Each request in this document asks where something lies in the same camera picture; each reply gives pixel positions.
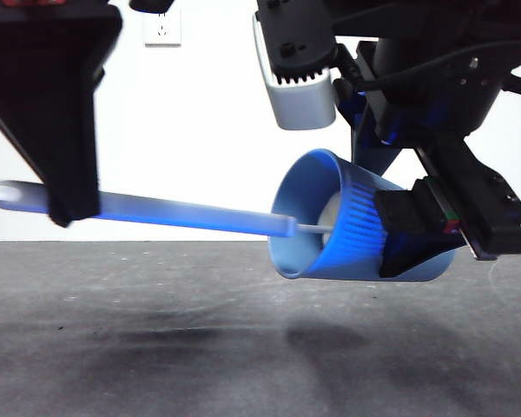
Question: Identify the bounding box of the grey-handled cup brush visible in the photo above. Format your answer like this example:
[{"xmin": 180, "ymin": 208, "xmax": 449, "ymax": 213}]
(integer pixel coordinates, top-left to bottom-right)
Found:
[{"xmin": 0, "ymin": 180, "xmax": 344, "ymax": 245}]

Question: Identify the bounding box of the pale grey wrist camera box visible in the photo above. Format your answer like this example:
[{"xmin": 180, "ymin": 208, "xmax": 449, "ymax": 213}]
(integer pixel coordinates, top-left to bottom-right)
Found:
[{"xmin": 251, "ymin": 0, "xmax": 339, "ymax": 131}]

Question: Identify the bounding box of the blue ribbed plastic cup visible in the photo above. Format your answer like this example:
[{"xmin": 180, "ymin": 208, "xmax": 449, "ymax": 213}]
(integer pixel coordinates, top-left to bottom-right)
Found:
[{"xmin": 267, "ymin": 149, "xmax": 457, "ymax": 282}]

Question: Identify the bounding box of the white wall socket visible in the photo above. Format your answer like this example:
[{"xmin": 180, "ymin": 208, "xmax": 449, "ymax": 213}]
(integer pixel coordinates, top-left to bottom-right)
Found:
[{"xmin": 143, "ymin": 9, "xmax": 182, "ymax": 48}]

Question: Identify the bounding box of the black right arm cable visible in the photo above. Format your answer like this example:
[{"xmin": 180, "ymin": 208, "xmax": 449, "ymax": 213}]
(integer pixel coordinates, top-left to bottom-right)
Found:
[{"xmin": 355, "ymin": 41, "xmax": 521, "ymax": 92}]

